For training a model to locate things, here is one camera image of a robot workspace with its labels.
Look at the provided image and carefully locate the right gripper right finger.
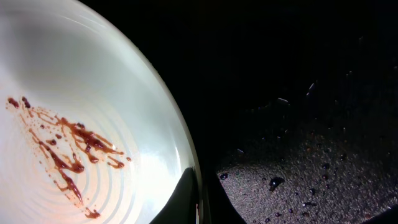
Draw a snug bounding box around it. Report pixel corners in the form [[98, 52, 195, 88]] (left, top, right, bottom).
[[205, 174, 398, 224]]

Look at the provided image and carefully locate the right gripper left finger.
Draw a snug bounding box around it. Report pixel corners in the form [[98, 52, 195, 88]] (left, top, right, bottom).
[[150, 167, 198, 224]]

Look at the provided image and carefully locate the light blue plate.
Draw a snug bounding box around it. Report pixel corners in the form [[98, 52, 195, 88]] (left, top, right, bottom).
[[1, 0, 203, 223]]

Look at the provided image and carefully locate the black round tray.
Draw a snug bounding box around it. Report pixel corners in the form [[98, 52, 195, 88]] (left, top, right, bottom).
[[87, 1, 397, 223]]

